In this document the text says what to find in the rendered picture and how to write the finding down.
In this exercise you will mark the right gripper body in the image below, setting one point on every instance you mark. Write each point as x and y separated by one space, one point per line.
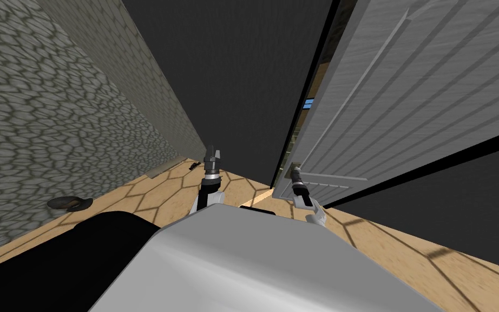
296 175

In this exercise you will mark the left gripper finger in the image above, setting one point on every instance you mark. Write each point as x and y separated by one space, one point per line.
218 155
209 152

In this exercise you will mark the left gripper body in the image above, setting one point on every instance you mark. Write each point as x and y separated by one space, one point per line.
211 164

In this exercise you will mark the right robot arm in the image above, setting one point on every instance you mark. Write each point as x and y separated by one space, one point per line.
306 200

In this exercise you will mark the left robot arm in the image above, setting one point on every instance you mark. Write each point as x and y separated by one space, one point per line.
59 260

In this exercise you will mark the small black floor object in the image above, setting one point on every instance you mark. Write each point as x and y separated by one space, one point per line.
195 165

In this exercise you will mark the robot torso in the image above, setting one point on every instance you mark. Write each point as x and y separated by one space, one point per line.
254 268

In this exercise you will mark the grey panelled door leaf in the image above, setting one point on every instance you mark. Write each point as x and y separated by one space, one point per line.
405 95

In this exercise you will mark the dark round floor object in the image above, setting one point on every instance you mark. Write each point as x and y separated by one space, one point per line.
68 203

